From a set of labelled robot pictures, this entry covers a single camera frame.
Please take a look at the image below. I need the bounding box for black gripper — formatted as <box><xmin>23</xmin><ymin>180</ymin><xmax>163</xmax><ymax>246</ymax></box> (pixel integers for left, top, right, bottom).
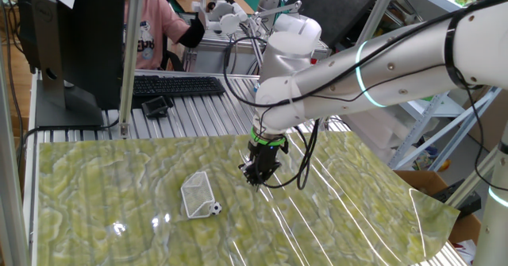
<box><xmin>237</xmin><ymin>141</ymin><xmax>290</xmax><ymax>187</ymax></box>

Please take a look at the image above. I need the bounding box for white mesh miniature goal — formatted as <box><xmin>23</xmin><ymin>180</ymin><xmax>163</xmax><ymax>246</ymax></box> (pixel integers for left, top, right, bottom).
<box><xmin>180</xmin><ymin>171</ymin><xmax>218</xmax><ymax>220</ymax></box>

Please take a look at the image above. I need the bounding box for black keyboard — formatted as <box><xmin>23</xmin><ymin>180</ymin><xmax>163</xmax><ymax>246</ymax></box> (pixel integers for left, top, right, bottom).
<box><xmin>132</xmin><ymin>74</ymin><xmax>226</xmax><ymax>98</ymax></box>

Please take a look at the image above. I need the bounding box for black plastic clamp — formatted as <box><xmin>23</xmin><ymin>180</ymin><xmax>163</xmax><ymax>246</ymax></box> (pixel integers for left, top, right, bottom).
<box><xmin>141</xmin><ymin>94</ymin><xmax>175</xmax><ymax>119</ymax></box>

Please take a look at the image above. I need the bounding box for silver metal workbench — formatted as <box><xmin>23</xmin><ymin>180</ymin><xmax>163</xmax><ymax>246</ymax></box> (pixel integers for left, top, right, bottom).
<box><xmin>183</xmin><ymin>39</ymin><xmax>333</xmax><ymax>75</ymax></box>

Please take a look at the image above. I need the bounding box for green marble pattern mat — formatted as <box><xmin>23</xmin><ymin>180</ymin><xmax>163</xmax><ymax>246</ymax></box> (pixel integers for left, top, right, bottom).
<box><xmin>35</xmin><ymin>129</ymin><xmax>461</xmax><ymax>266</ymax></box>

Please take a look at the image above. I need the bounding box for white robotic hand device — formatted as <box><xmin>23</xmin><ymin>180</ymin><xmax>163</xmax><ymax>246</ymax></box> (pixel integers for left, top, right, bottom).
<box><xmin>191</xmin><ymin>0</ymin><xmax>250</xmax><ymax>36</ymax></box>

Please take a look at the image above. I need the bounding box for brown cardboard box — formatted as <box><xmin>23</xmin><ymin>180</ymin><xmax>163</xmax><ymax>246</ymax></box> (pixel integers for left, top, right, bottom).
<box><xmin>392</xmin><ymin>169</ymin><xmax>483</xmax><ymax>246</ymax></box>

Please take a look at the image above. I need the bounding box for person in pink shirt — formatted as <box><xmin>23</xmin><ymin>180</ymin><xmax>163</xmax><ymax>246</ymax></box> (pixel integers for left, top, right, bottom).
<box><xmin>125</xmin><ymin>0</ymin><xmax>206</xmax><ymax>71</ymax></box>

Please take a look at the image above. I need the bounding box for black panel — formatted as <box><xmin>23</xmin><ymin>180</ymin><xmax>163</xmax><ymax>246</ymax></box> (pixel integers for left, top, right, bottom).
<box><xmin>285</xmin><ymin>0</ymin><xmax>388</xmax><ymax>48</ymax></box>

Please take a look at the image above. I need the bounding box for white metal shelf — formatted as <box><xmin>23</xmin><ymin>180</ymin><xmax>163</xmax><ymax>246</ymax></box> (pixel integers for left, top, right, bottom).
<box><xmin>387</xmin><ymin>0</ymin><xmax>508</xmax><ymax>172</ymax></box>

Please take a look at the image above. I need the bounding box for black rectangular case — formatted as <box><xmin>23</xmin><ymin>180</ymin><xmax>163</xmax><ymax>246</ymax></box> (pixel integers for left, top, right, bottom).
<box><xmin>431</xmin><ymin>178</ymin><xmax>483</xmax><ymax>219</ymax></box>

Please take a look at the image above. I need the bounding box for black Dell monitor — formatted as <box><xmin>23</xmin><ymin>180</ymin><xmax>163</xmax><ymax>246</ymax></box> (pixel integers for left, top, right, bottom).
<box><xmin>15</xmin><ymin>0</ymin><xmax>128</xmax><ymax>128</ymax></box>

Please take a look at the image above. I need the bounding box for aluminium frame post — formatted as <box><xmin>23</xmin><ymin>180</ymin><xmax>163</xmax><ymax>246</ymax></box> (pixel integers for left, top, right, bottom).
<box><xmin>0</xmin><ymin>51</ymin><xmax>29</xmax><ymax>266</ymax></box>
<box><xmin>444</xmin><ymin>145</ymin><xmax>502</xmax><ymax>210</ymax></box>
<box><xmin>355</xmin><ymin>0</ymin><xmax>402</xmax><ymax>47</ymax></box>
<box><xmin>117</xmin><ymin>0</ymin><xmax>146</xmax><ymax>139</ymax></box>

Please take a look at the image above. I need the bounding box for black camera cable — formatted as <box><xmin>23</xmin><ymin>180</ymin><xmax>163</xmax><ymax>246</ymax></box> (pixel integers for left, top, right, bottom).
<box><xmin>221</xmin><ymin>0</ymin><xmax>508</xmax><ymax>191</ymax></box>

